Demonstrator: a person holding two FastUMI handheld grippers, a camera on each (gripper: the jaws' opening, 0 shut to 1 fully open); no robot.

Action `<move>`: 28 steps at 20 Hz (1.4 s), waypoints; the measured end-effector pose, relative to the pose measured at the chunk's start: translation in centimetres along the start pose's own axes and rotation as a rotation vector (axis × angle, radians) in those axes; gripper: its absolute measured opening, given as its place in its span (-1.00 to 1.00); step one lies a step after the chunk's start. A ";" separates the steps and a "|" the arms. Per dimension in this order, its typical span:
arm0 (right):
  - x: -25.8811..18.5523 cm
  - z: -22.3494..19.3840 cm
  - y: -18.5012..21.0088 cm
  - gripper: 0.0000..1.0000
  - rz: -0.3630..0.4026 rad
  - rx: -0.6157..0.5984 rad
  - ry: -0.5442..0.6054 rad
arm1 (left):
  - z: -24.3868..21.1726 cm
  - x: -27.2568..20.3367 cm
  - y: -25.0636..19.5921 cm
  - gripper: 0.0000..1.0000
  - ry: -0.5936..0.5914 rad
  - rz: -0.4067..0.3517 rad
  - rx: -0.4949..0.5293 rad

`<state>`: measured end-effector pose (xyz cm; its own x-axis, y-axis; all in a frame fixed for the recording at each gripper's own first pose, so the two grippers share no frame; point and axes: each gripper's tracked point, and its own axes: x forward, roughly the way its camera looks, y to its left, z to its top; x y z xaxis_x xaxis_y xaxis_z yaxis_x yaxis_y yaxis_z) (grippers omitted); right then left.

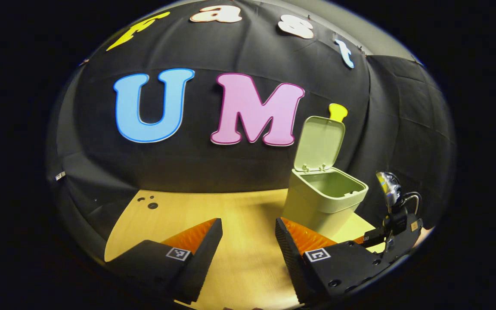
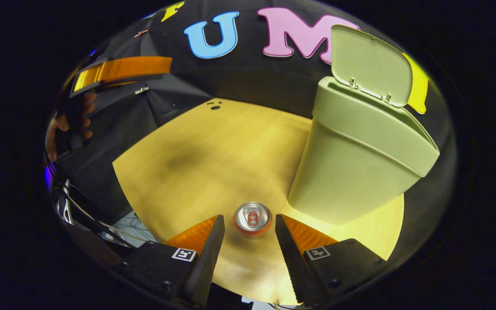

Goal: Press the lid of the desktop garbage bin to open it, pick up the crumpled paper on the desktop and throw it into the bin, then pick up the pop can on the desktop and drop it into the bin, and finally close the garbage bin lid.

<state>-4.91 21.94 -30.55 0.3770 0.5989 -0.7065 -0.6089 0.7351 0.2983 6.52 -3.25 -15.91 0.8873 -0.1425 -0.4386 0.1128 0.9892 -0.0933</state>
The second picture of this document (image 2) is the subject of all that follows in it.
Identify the pale green desktop garbage bin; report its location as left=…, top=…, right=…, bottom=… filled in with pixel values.
left=288, top=25, right=440, bottom=225

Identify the wooden desktop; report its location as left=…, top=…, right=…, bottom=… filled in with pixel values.
left=112, top=98, right=405, bottom=305

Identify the red pop can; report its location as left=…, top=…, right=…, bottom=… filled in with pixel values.
left=234, top=202, right=273, bottom=236

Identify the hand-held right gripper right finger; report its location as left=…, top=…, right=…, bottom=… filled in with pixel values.
left=275, top=214, right=388, bottom=304

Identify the black floor cable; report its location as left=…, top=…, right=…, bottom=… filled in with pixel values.
left=64, top=180, right=136, bottom=248

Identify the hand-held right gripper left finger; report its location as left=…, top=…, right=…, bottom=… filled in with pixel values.
left=115, top=214, right=225, bottom=306

